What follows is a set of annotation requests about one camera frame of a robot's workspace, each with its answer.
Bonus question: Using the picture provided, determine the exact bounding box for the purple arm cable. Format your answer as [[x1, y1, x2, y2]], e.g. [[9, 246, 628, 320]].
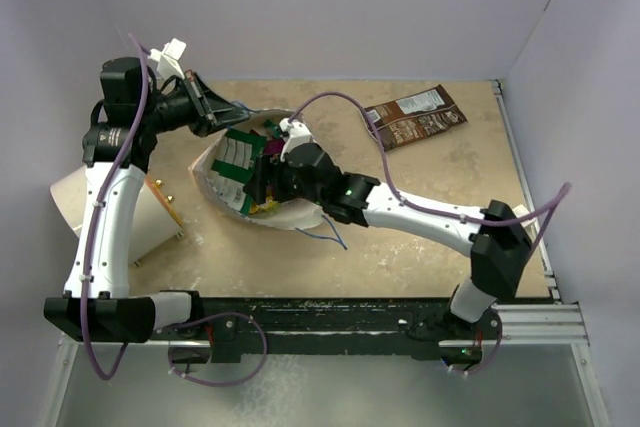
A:
[[292, 91, 572, 256], [79, 31, 152, 381]]

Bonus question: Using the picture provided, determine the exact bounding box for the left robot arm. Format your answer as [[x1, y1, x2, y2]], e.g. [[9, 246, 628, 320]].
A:
[[44, 57, 250, 344]]

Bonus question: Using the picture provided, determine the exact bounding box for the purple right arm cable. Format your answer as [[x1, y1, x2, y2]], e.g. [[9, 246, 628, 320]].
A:
[[292, 91, 572, 256]]

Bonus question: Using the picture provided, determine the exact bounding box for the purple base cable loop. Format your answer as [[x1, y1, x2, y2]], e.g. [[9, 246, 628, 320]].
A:
[[167, 311, 269, 388]]

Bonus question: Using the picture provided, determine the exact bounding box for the aluminium table edge rail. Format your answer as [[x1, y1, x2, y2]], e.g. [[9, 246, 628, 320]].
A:
[[491, 80, 588, 345]]

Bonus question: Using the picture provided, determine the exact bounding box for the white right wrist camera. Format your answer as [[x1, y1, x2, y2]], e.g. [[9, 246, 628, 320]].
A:
[[279, 118, 314, 162]]

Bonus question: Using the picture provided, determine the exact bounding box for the white curved board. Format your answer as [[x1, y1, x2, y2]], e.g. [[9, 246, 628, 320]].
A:
[[50, 163, 182, 267]]

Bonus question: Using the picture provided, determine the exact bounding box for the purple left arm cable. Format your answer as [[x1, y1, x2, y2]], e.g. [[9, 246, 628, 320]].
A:
[[79, 31, 152, 381]]

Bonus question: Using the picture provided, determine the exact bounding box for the brown snack bag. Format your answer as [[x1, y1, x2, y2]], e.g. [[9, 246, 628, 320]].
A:
[[365, 85, 468, 152]]

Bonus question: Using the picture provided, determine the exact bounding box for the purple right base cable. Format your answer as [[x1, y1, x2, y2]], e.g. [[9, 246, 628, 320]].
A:
[[442, 331, 504, 378]]

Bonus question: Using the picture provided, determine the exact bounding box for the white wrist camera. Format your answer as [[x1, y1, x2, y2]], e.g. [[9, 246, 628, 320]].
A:
[[148, 38, 187, 79], [279, 118, 314, 162]]

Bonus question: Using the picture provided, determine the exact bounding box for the checkered paper snack bag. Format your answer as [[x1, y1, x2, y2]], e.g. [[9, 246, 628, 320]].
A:
[[189, 101, 347, 248]]

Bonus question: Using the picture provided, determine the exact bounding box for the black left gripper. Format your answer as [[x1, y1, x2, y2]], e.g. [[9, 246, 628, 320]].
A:
[[140, 70, 250, 139]]

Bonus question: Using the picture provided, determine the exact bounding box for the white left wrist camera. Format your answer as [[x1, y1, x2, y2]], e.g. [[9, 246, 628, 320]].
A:
[[148, 38, 187, 79]]

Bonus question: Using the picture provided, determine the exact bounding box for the yellow snack packet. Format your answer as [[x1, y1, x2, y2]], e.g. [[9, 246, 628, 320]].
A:
[[248, 196, 282, 218]]

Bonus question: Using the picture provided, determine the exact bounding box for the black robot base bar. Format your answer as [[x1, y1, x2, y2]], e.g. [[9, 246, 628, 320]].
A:
[[152, 297, 502, 363]]

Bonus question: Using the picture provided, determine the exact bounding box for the purple snack bag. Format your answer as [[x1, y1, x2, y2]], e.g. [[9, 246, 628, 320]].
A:
[[262, 139, 285, 156]]

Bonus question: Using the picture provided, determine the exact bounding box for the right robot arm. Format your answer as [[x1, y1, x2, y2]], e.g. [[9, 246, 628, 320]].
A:
[[243, 143, 532, 338]]

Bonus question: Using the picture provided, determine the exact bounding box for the green chips bag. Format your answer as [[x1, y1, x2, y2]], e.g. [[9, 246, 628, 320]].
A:
[[211, 128, 267, 216]]

